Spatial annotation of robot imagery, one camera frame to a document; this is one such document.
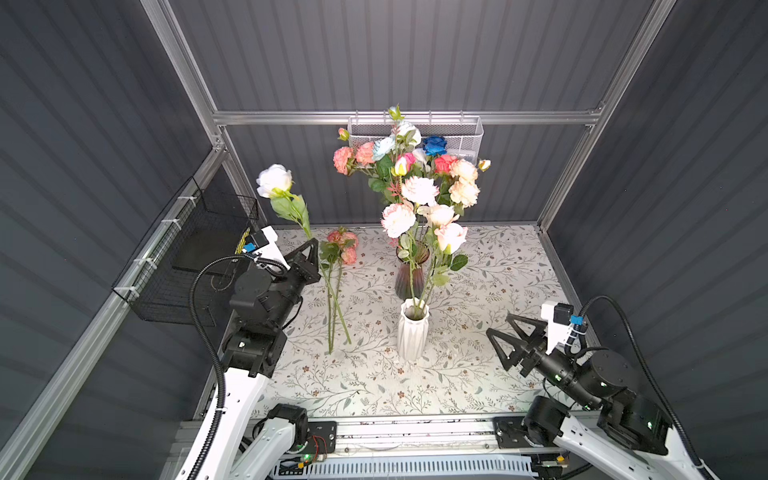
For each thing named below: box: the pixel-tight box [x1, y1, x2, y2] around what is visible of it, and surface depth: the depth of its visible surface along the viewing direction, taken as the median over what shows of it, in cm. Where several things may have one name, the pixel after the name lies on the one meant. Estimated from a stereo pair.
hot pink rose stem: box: [397, 152, 417, 172], surface depth 77 cm
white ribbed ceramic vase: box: [398, 297, 430, 362], surface depth 74 cm
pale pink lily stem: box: [418, 204, 468, 311], surface depth 57 cm
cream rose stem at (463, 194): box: [448, 178, 480, 216], surface depth 75 cm
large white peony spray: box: [381, 176, 441, 315], surface depth 58 cm
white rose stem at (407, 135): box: [389, 104, 422, 181], surface depth 74 cm
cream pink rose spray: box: [433, 154, 491, 204], surface depth 75 cm
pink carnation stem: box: [333, 127, 388, 183], surface depth 82 cm
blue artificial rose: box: [422, 136, 448, 157], surface depth 79 cm
